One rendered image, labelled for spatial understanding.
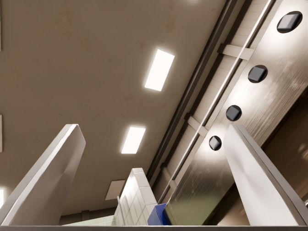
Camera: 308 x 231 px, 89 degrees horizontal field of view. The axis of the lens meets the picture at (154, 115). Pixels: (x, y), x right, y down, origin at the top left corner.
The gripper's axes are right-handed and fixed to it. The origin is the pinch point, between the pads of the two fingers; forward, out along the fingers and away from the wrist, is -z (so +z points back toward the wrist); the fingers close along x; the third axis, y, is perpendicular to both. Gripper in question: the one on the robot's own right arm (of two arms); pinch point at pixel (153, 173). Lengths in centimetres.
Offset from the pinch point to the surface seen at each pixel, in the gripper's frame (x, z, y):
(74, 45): 195, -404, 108
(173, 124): -77, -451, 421
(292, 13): -43, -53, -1
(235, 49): -257, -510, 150
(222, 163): -28, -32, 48
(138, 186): 13, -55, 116
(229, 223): -29, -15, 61
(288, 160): -40, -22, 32
